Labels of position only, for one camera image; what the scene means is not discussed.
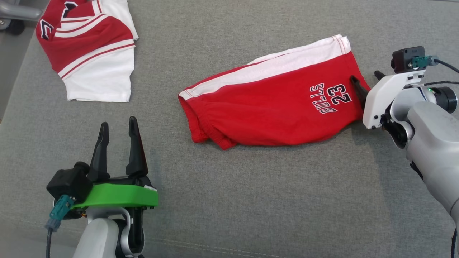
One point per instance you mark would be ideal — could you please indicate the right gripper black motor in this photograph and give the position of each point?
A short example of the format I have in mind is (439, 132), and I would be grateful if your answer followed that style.
(446, 98)

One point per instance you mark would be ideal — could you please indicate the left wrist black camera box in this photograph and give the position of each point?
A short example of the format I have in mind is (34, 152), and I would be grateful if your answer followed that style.
(68, 181)

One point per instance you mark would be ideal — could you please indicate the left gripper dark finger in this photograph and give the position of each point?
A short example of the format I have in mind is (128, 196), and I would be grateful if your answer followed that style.
(136, 154)
(101, 157)

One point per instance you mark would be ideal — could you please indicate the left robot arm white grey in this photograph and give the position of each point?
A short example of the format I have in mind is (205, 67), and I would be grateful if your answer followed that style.
(96, 240)

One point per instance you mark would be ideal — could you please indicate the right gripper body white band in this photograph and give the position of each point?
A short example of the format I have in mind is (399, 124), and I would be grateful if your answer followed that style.
(380, 100)

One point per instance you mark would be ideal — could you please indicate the red white Bulls shorts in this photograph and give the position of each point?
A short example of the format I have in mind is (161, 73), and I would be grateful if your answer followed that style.
(269, 104)

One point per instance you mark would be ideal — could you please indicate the red white Bulls jersey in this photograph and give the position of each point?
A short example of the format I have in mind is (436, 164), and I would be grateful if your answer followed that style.
(96, 71)

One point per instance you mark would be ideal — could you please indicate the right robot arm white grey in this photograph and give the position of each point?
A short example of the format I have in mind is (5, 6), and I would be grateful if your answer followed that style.
(434, 136)

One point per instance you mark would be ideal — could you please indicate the grey chair base black caster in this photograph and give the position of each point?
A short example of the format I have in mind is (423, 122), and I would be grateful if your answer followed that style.
(16, 12)

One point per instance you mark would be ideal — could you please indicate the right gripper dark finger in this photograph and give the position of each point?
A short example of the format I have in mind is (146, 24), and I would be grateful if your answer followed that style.
(360, 89)
(380, 75)

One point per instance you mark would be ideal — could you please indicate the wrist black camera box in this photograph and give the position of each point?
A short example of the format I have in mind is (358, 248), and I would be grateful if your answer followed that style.
(403, 57)
(68, 181)

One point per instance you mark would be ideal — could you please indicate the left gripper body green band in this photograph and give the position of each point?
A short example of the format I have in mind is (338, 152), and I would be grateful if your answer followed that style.
(118, 195)

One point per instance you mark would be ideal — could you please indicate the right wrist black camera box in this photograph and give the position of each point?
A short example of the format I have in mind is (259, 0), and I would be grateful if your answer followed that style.
(403, 57)

